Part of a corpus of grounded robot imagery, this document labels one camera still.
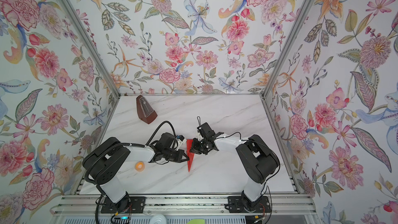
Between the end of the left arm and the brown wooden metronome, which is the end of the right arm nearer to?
the end of the left arm

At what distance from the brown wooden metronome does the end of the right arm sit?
0.38m

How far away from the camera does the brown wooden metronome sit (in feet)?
3.16

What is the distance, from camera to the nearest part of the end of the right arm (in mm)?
705
